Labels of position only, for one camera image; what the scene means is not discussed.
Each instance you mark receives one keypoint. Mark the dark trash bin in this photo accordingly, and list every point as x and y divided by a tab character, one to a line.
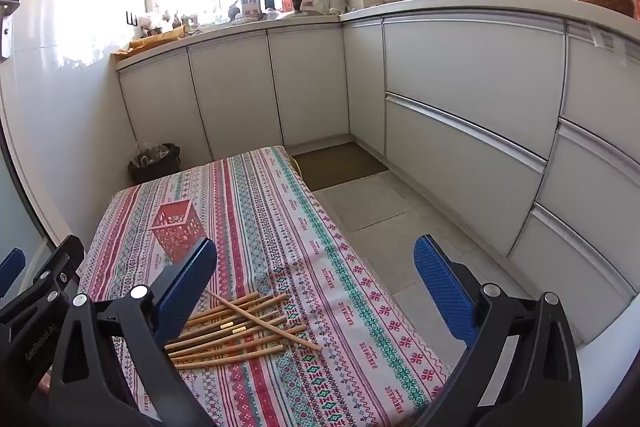
155	164

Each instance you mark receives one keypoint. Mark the glass panel door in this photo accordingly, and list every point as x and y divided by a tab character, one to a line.
15	187

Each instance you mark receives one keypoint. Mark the white kitchen countertop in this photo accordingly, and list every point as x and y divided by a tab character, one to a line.
450	2

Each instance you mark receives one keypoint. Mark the white base cabinets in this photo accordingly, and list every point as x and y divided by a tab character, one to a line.
450	57

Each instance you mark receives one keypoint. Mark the pink plastic basket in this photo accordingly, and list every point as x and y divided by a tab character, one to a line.
177	234

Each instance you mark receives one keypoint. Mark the brown floor mat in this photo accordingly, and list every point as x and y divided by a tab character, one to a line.
340	164

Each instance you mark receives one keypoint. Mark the patterned striped tablecloth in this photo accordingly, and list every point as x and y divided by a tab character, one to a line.
310	257

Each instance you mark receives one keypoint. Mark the row of small figurines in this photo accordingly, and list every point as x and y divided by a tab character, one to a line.
172	23

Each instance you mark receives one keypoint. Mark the yellow paper bag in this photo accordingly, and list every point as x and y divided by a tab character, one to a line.
150	43

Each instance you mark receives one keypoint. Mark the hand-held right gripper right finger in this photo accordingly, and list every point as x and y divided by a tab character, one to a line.
445	292

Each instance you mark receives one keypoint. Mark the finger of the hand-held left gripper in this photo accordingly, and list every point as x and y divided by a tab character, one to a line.
55	267
11	269

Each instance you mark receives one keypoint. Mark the pile of wooden chopsticks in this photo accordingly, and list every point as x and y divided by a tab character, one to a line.
220	332

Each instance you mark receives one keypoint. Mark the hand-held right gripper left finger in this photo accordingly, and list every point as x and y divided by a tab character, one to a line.
182	292

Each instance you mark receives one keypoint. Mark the steel pot lid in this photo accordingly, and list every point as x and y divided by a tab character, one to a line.
300	11

